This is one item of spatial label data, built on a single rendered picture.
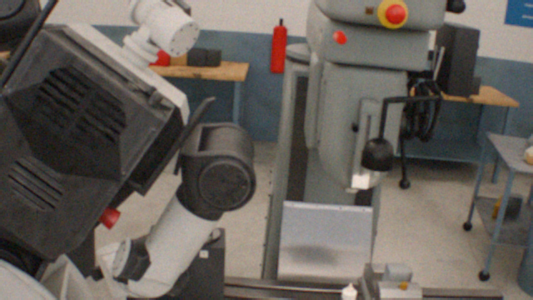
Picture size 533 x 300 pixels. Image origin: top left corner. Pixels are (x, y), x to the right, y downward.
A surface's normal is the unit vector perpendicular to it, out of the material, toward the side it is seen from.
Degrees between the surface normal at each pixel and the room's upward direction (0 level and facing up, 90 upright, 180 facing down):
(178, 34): 116
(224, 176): 92
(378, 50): 90
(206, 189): 92
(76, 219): 97
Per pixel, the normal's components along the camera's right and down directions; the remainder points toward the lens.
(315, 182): -0.03, 0.33
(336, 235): 0.00, -0.14
